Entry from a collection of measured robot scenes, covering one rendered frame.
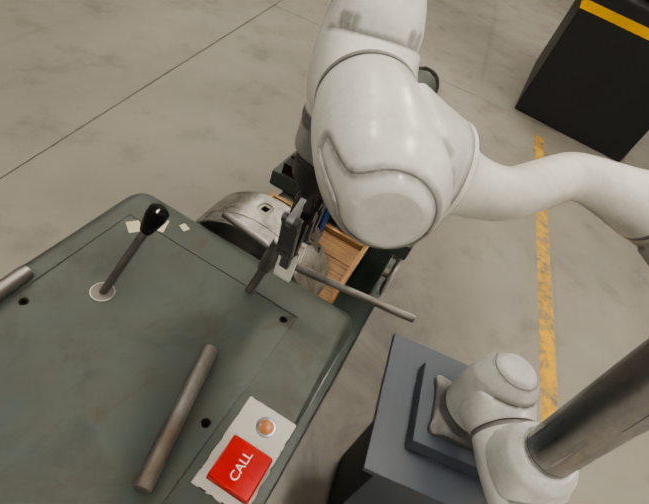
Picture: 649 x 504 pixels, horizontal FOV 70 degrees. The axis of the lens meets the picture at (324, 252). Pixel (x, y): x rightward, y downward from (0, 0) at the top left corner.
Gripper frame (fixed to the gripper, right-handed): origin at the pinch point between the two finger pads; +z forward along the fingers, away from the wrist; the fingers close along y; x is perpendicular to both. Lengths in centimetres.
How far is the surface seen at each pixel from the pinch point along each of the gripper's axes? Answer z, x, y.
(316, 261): 17.3, -0.4, 19.2
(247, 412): 9.2, -7.2, -19.9
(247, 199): 12.4, 18.4, 19.7
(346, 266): 46, -3, 52
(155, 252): 9.4, 20.6, -5.7
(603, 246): 135, -150, 304
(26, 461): 9.3, 10.4, -38.9
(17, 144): 135, 193, 92
